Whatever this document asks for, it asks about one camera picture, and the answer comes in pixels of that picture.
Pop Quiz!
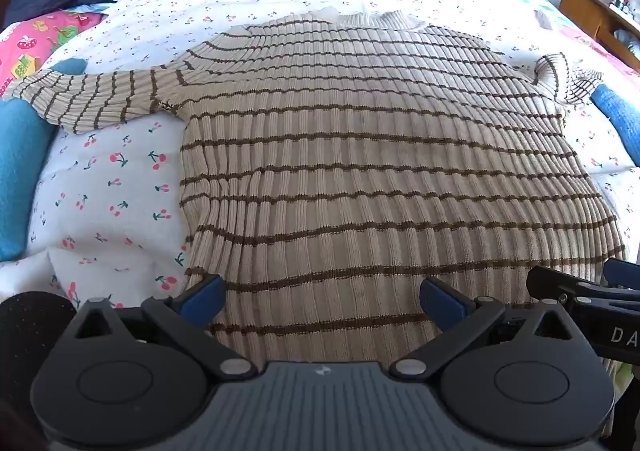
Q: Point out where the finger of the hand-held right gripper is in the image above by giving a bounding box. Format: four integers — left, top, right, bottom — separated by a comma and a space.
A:
526, 264, 607, 306
602, 258, 640, 291

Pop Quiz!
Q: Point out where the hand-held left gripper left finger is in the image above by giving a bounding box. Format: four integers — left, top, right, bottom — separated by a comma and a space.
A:
56, 274, 259, 380

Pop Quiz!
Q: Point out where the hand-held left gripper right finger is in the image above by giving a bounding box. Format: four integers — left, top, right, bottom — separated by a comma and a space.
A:
389, 275, 589, 380

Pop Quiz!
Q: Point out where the beige brown-striped knit sweater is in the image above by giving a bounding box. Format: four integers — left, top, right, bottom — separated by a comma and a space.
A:
4, 10, 627, 364

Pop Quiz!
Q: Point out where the white cherry-print blanket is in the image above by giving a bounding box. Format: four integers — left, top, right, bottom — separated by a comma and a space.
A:
25, 0, 640, 312

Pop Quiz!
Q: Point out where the blue knit garment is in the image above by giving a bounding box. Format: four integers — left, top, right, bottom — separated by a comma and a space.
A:
0, 57, 90, 263
591, 83, 640, 166

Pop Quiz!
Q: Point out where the white cloth in desk shelf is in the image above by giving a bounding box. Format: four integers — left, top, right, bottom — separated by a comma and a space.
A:
614, 27, 640, 57

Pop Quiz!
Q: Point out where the wooden desk with shelf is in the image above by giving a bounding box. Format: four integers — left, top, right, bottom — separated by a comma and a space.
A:
558, 0, 640, 73

